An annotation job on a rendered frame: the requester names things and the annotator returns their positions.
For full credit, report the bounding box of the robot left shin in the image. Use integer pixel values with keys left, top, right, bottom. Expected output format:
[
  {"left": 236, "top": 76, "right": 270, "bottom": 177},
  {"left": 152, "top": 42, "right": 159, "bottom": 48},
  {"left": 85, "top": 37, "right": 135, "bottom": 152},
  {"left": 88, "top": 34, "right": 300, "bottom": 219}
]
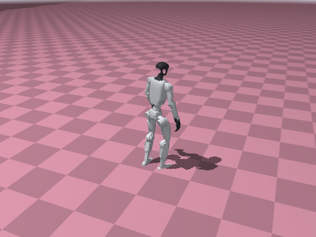
[{"left": 144, "top": 134, "right": 153, "bottom": 162}]

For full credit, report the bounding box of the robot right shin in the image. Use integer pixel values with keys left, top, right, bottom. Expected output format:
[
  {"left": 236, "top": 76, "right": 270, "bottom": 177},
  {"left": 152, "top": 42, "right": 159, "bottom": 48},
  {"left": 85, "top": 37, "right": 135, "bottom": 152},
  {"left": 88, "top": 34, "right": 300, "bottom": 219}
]
[{"left": 159, "top": 142, "right": 169, "bottom": 168}]

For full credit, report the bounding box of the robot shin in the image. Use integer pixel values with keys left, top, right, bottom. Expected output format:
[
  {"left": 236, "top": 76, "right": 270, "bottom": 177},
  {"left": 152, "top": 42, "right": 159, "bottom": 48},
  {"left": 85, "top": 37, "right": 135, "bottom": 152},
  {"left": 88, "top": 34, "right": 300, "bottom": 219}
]
[
  {"left": 144, "top": 134, "right": 153, "bottom": 162},
  {"left": 159, "top": 142, "right": 169, "bottom": 168}
]

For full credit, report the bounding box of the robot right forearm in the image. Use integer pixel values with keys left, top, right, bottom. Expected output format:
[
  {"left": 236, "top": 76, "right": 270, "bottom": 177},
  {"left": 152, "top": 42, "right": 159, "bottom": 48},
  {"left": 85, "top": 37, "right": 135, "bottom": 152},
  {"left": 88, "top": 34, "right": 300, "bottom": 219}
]
[{"left": 170, "top": 101, "right": 179, "bottom": 121}]

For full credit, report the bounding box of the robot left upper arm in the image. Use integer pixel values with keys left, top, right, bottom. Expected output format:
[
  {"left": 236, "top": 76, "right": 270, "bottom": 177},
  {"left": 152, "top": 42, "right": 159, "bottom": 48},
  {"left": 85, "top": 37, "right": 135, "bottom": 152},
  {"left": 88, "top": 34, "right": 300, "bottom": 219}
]
[{"left": 145, "top": 77, "right": 152, "bottom": 96}]

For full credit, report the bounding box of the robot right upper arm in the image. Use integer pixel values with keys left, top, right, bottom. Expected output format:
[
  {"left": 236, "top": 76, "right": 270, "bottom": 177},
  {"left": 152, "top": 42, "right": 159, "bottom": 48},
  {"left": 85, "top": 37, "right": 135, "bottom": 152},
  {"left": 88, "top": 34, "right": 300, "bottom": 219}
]
[{"left": 164, "top": 82, "right": 173, "bottom": 107}]

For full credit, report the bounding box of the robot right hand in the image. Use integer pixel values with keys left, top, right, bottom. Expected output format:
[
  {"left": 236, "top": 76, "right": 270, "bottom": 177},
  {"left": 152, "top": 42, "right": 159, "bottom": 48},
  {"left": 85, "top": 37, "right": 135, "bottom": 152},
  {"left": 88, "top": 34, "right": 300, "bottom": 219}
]
[{"left": 174, "top": 118, "right": 181, "bottom": 131}]

